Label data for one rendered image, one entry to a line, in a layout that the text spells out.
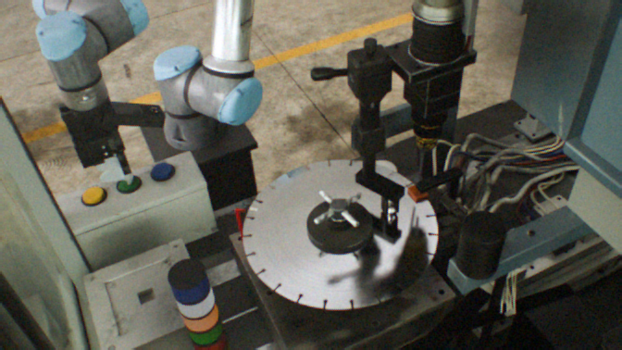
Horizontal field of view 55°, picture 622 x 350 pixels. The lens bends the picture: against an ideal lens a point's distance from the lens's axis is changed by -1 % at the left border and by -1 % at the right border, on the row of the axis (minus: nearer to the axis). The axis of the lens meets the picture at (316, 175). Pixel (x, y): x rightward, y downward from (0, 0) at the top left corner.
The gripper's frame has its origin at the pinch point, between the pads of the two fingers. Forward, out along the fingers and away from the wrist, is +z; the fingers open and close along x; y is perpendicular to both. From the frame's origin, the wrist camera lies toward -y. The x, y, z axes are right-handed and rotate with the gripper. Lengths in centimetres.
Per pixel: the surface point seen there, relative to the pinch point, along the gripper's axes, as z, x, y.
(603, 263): 11, 55, -73
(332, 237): -4.7, 36.4, -26.4
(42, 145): 92, -147, 31
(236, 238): 6.4, 19.5, -14.1
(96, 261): 11.9, 7.0, 11.9
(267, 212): -3.6, 25.1, -19.3
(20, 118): 92, -173, 38
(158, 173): 0.6, 1.0, -5.3
